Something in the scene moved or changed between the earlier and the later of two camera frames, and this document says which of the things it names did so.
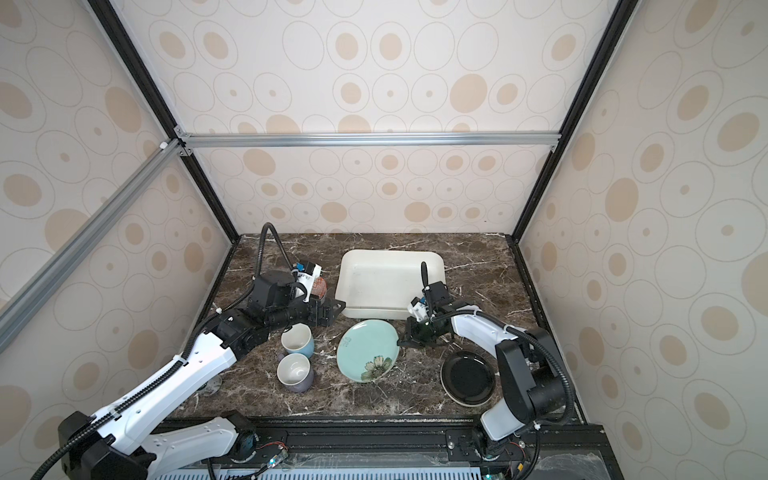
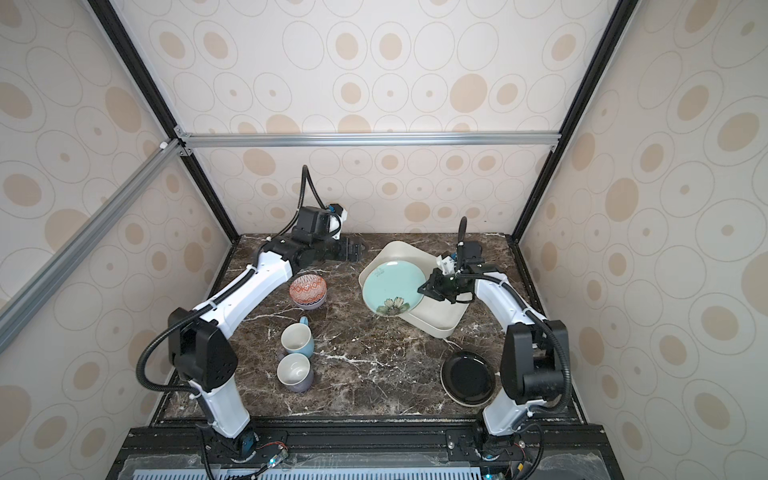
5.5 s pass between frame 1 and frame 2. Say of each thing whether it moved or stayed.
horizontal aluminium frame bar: stayed
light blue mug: stayed
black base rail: stayed
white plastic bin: moved
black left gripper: moved
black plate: stayed
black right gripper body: moved
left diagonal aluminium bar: stayed
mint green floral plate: moved
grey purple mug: stayed
